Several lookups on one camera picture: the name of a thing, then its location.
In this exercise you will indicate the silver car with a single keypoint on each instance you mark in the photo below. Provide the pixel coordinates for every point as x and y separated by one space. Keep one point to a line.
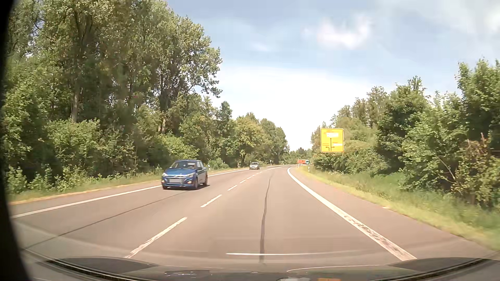
254 165

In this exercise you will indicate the red vehicle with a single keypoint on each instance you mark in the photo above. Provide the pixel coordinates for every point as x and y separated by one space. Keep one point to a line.
301 161

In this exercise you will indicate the blue car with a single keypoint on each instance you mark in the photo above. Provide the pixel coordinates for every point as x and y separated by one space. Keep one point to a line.
184 174

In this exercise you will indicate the yellow direction sign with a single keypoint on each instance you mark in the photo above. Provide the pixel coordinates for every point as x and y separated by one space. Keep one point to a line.
332 139

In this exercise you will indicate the grey asphalt road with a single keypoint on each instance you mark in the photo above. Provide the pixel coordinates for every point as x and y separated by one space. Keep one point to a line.
297 218

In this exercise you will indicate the car's own bonnet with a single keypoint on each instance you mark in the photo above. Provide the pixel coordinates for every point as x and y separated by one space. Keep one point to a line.
250 273

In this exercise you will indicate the road markings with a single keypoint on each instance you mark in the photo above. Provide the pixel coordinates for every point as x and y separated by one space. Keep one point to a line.
363 227

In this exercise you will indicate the row of tall trees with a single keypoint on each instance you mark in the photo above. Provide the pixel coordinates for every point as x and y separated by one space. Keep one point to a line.
101 97

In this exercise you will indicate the grass verge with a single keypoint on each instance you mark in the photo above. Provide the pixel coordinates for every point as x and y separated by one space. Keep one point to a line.
90 185
422 203

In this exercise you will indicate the row of trees and bushes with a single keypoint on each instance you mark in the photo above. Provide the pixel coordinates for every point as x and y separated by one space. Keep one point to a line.
422 132

